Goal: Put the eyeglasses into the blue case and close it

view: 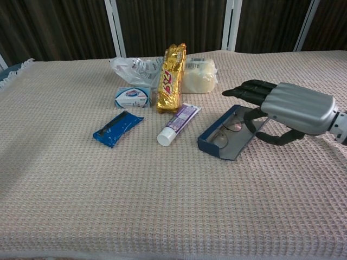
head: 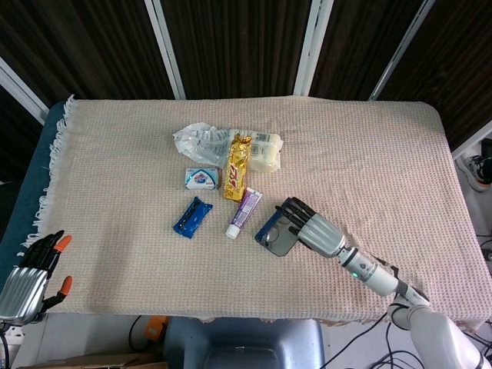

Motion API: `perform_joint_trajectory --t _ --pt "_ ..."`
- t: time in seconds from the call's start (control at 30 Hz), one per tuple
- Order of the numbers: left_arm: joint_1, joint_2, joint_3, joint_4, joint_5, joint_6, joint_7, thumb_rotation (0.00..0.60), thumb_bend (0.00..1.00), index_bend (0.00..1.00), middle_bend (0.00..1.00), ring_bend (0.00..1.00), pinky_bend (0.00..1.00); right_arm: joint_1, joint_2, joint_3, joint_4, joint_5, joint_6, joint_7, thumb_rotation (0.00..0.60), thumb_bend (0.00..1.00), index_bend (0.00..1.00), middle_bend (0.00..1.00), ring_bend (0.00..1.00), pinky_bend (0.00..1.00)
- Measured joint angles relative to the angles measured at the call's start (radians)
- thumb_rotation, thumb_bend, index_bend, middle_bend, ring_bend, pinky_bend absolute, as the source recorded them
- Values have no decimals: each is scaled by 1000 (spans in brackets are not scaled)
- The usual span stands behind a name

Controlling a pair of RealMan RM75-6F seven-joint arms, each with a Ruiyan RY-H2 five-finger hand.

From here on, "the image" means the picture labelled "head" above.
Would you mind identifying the left silver robot hand orange fingertips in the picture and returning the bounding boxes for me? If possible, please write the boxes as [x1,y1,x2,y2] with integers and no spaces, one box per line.
[0,229,74,327]

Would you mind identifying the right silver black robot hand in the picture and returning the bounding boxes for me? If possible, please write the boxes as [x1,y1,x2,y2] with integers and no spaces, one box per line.
[274,197,347,258]

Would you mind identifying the grey pouch with blue edge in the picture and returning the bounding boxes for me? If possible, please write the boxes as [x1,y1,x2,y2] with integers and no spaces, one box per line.
[254,207,299,258]

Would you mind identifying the thin-framed eyeglasses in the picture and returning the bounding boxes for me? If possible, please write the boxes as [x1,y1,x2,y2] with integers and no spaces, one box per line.
[264,225,284,244]

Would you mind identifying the purple white toothpaste tube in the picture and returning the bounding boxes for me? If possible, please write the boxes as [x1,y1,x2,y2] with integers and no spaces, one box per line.
[224,187,264,240]

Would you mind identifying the grey robot base shell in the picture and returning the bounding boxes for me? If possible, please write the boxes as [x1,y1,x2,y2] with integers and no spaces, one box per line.
[163,317,326,369]

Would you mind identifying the teal mattress pad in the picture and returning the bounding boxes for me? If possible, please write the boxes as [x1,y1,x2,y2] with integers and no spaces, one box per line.
[0,101,68,307]

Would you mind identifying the cream rolls in clear wrap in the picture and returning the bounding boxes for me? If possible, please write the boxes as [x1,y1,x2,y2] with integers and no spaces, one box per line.
[229,128,284,173]

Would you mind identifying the brown cardboard box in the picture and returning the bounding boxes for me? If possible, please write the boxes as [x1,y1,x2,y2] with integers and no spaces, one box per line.
[18,352,170,369]

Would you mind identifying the gold foil snack pack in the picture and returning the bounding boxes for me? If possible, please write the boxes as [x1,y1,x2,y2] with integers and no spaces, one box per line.
[223,133,253,203]

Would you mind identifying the blue razor packet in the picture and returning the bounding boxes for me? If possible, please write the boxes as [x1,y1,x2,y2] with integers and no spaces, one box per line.
[172,196,214,239]

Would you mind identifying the beige waffle weave blanket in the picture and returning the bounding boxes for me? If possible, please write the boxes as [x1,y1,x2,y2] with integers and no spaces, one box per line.
[17,95,484,327]

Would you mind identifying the white blue soap box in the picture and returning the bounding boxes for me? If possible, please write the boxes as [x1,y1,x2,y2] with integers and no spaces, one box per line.
[182,167,221,191]

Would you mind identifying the orange device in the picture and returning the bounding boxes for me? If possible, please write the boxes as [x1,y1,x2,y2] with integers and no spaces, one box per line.
[144,315,169,341]

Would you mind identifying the crumpled clear plastic bag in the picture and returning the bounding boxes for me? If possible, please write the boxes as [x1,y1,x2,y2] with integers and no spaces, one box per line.
[171,121,231,169]

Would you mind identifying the grey orange sneaker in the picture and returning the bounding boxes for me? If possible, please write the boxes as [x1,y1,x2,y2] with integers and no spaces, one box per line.
[455,153,492,192]

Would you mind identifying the long black cable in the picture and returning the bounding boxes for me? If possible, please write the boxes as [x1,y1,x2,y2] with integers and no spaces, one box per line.
[321,311,390,369]

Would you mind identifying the looped black cable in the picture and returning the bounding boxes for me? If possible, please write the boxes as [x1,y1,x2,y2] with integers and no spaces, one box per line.
[128,314,147,353]

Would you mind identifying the white screen frame post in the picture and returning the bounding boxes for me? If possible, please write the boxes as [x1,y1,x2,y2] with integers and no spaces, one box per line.
[144,0,187,100]
[451,121,492,161]
[368,0,437,101]
[0,57,49,125]
[294,0,334,96]

